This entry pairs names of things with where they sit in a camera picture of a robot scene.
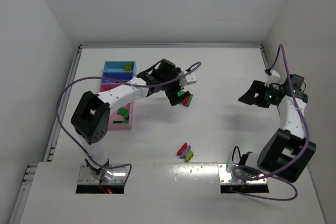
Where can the purple half round lego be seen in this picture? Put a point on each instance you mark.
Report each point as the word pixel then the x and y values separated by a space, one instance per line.
pixel 186 151

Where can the upper pink bin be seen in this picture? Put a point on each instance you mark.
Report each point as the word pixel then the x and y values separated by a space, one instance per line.
pixel 107 88

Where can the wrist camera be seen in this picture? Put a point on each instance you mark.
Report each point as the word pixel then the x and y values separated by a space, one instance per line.
pixel 187 78
pixel 272 77

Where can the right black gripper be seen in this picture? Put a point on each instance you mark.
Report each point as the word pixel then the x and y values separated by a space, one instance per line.
pixel 259 94

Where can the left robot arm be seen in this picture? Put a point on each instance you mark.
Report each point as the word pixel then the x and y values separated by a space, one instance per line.
pixel 91 117

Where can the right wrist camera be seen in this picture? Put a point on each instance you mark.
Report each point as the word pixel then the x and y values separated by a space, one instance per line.
pixel 272 77

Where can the dark blue bin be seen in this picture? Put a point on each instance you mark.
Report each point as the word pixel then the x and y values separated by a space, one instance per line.
pixel 121 75

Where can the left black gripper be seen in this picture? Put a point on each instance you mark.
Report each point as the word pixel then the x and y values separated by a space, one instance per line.
pixel 174 94

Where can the lime small lego brick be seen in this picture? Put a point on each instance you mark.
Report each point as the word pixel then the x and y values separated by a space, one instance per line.
pixel 189 156

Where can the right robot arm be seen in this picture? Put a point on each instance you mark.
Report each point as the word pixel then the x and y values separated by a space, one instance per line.
pixel 291 134

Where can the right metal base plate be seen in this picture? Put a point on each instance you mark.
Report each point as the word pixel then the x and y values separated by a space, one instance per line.
pixel 226 177

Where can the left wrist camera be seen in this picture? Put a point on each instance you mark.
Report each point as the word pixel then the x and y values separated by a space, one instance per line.
pixel 187 78

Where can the metal base plate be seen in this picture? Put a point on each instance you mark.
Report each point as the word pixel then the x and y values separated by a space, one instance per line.
pixel 226 177
pixel 110 177

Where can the red half round lego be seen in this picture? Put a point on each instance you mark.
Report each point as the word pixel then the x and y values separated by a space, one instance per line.
pixel 182 149

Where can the light blue bin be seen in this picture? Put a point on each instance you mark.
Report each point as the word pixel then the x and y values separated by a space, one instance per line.
pixel 116 66

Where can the multicolour lego block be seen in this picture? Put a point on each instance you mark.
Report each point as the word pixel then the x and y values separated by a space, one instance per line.
pixel 187 101

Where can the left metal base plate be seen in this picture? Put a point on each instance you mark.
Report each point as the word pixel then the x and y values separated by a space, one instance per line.
pixel 110 177

